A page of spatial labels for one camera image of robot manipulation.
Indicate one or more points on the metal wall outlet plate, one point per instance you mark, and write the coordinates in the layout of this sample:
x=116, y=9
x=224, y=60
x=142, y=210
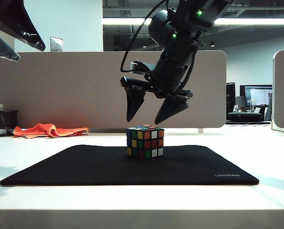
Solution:
x=56, y=44

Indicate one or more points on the black round ottoman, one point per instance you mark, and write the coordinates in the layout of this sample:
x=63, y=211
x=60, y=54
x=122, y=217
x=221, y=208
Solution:
x=244, y=117

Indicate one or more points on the black mouse pad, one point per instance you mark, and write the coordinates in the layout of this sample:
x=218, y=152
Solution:
x=108, y=167

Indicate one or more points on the multicoloured puzzle cube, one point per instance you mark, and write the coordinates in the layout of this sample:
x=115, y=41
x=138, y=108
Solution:
x=145, y=143

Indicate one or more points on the beige desk partition panel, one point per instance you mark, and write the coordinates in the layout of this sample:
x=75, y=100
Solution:
x=73, y=88

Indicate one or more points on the orange cloth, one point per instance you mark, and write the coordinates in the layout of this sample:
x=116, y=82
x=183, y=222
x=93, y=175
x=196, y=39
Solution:
x=49, y=131

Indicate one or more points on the rounded beige partition panel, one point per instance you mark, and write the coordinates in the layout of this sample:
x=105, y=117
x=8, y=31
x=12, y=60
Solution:
x=283, y=90

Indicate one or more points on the black mesh pen holder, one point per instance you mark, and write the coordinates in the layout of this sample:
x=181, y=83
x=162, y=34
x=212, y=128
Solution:
x=4, y=124

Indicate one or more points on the white partition foot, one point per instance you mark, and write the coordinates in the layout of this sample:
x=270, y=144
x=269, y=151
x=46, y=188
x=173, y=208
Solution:
x=201, y=130

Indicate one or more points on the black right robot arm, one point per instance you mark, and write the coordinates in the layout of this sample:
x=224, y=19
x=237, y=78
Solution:
x=189, y=21

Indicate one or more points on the long ceiling light strip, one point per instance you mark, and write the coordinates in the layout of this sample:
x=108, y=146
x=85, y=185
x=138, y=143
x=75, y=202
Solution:
x=254, y=21
x=125, y=21

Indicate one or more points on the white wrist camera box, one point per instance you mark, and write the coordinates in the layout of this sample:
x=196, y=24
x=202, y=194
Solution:
x=138, y=66

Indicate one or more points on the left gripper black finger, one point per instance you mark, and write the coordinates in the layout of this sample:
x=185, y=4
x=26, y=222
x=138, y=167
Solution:
x=15, y=21
x=1, y=50

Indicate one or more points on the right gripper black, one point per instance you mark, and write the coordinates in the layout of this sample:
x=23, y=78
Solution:
x=170, y=74

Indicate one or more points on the computer monitor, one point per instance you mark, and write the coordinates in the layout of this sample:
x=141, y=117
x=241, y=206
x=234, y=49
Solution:
x=256, y=95

